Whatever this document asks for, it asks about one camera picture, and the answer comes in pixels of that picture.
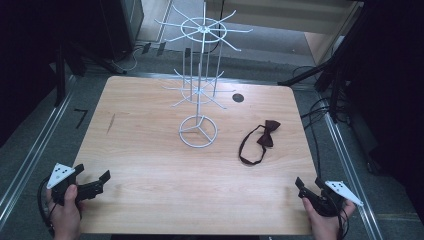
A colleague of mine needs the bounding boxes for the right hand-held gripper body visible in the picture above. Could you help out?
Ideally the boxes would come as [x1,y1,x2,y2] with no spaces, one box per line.
[298,180,364,218]

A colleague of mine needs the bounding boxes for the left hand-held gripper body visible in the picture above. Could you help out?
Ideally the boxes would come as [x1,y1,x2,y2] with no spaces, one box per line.
[46,162,105,207]

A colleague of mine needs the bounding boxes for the person's right hand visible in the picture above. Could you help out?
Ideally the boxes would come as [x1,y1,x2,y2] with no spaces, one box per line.
[302,197,357,240]

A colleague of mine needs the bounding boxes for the person's left hand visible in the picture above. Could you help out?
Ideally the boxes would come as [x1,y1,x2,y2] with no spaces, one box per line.
[45,184,83,240]

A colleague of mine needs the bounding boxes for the dark red bow tie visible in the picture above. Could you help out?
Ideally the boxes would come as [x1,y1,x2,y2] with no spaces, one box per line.
[237,119,282,166]

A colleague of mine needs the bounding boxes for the black metal stand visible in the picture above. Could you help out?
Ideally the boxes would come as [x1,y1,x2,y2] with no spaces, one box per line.
[277,0,371,124]
[53,39,128,108]

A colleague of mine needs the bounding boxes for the dark cabinet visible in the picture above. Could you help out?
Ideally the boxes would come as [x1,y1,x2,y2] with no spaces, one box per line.
[99,0,145,63]

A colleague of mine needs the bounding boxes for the metal floor rail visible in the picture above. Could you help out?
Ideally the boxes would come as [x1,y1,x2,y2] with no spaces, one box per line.
[321,99,384,240]
[0,74,77,231]

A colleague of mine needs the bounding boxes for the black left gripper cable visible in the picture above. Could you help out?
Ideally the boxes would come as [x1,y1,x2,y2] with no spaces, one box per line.
[36,176,56,238]

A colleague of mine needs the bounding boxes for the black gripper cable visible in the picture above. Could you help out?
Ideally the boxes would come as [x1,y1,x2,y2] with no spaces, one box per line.
[328,191,351,240]
[36,176,56,238]

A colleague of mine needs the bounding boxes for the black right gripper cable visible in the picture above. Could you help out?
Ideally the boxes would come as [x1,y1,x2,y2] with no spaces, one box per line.
[328,191,351,240]

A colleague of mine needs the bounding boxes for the black floor cable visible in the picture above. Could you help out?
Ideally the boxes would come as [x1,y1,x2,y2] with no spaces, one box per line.
[292,65,339,179]

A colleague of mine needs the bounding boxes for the white wire display rack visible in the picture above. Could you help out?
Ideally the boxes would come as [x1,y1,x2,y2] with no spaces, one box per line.
[154,0,254,149]

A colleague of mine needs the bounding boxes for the white floor cable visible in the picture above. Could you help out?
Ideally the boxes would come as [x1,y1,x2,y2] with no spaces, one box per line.
[111,44,145,73]

